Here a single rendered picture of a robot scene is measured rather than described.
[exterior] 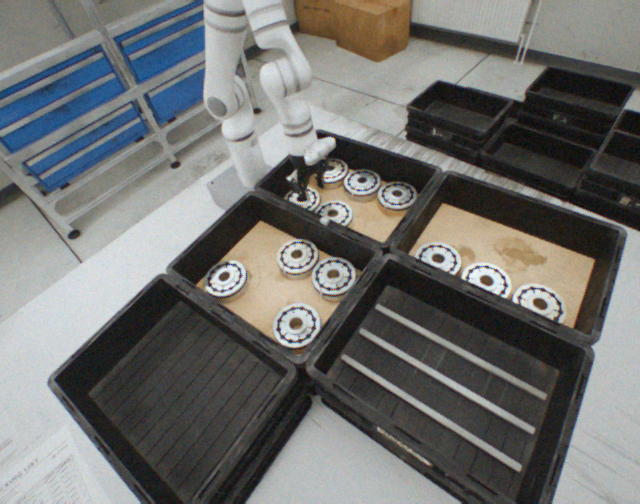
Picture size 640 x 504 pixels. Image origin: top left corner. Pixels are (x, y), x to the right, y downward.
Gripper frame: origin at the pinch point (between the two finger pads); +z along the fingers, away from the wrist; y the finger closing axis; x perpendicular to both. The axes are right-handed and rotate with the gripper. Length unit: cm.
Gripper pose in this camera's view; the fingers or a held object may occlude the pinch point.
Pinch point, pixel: (313, 189)
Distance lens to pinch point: 96.4
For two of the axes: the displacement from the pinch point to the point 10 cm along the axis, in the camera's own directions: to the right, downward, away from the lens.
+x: 7.3, 4.6, -5.1
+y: -6.7, 6.5, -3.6
